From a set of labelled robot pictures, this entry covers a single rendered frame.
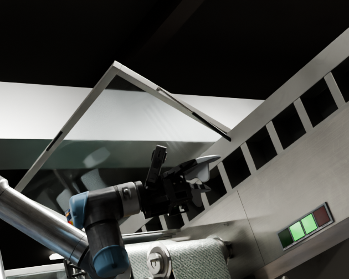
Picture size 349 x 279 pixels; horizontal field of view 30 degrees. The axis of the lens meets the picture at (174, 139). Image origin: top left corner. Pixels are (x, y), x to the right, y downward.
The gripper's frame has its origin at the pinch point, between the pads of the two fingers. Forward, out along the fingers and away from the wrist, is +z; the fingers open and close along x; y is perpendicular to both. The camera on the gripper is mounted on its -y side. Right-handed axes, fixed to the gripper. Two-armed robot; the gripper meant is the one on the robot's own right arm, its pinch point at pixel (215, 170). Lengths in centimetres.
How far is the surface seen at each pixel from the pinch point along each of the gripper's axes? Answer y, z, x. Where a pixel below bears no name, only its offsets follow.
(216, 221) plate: -28, 26, -92
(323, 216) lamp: -1, 46, -49
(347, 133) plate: -17, 55, -28
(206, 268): -6, 12, -80
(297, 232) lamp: -3, 41, -60
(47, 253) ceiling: -390, -7, -870
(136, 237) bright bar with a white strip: -34, -4, -103
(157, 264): -11, -5, -76
